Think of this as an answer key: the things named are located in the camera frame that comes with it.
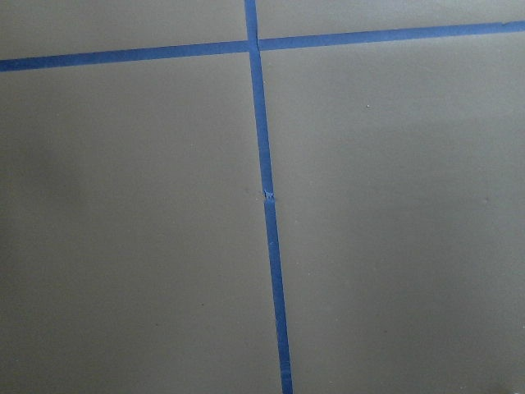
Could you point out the brown paper table cover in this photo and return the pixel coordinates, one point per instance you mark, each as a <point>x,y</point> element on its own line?
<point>262,196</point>

